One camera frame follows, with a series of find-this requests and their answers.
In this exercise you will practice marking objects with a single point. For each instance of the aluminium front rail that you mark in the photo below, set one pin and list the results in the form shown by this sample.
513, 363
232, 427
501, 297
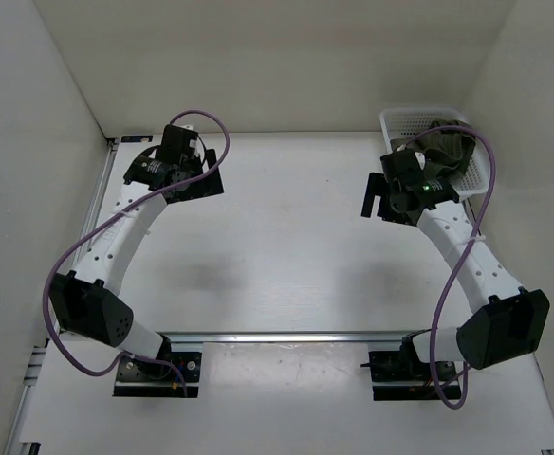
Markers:
286, 337

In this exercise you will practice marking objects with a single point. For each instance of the white plastic basket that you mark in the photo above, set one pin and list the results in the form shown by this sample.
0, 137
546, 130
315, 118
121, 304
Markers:
402, 125

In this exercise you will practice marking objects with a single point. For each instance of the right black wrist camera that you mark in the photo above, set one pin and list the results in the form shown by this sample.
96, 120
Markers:
403, 166

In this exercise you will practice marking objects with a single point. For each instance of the olive green shorts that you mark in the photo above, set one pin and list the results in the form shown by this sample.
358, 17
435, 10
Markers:
447, 152

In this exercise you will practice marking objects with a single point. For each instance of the aluminium left rail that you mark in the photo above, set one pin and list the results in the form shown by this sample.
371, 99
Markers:
92, 214

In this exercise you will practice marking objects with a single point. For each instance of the aluminium right rail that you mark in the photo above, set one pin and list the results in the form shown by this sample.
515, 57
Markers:
470, 212

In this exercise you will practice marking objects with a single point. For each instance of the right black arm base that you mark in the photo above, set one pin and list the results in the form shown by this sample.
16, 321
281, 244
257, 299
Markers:
400, 369

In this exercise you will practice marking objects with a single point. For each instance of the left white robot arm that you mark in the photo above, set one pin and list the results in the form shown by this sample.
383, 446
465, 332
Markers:
86, 299

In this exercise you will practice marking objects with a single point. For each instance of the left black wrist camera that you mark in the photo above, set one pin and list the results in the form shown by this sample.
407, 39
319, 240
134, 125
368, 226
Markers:
177, 145

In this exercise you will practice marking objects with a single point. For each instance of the aluminium rail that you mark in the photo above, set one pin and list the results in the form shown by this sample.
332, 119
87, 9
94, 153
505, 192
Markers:
470, 212
92, 214
286, 337

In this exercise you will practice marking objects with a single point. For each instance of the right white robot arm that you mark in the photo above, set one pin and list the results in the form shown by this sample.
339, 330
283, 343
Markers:
507, 320

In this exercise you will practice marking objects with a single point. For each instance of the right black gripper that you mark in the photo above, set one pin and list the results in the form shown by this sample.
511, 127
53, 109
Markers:
376, 185

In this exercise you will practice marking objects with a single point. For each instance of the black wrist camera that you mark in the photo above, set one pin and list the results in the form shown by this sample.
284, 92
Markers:
403, 166
177, 145

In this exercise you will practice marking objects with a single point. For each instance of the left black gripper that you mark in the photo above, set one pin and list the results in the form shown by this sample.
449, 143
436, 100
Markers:
207, 186

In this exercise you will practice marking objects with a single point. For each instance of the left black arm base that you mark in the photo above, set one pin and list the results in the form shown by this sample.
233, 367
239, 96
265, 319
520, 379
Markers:
139, 379

